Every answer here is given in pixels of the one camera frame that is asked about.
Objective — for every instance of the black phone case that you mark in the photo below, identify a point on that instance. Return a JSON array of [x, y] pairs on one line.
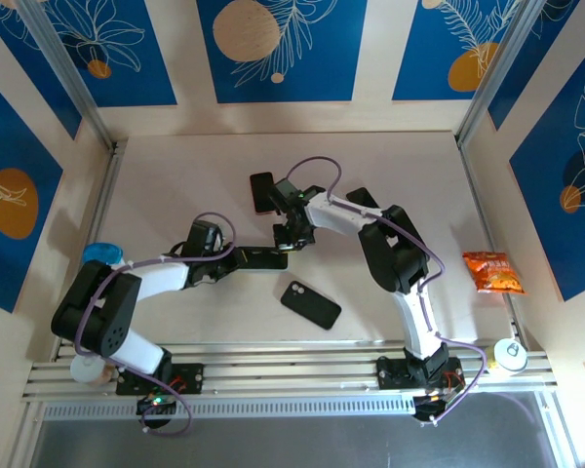
[[312, 307]]

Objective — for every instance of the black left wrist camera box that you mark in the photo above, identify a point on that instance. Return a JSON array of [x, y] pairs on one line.
[[202, 238]]

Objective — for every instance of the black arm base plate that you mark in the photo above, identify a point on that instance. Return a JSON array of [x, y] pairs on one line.
[[190, 378], [390, 373]]

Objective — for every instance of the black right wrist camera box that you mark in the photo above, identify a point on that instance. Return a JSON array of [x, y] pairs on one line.
[[285, 196]]

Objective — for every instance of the aluminium side rail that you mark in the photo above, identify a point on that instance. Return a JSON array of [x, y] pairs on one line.
[[102, 195], [482, 219]]

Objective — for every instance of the aluminium frame post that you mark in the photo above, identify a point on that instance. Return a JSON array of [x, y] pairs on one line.
[[69, 73], [495, 73]]

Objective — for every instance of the grey metal shelf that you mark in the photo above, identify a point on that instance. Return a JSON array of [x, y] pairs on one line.
[[297, 443]]

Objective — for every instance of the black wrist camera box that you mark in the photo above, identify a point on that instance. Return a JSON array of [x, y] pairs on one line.
[[202, 238], [285, 196]]

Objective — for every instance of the aluminium front rail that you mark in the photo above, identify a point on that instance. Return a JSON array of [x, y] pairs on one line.
[[283, 363]]

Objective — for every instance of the orange chip bag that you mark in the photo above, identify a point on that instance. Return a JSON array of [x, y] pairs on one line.
[[495, 273]]

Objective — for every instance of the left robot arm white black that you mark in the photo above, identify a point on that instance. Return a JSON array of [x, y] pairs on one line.
[[102, 312]]

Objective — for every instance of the white lid brown can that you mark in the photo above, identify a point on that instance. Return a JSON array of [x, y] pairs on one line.
[[85, 373]]

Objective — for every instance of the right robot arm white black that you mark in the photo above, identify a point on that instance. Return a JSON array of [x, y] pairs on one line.
[[395, 253]]

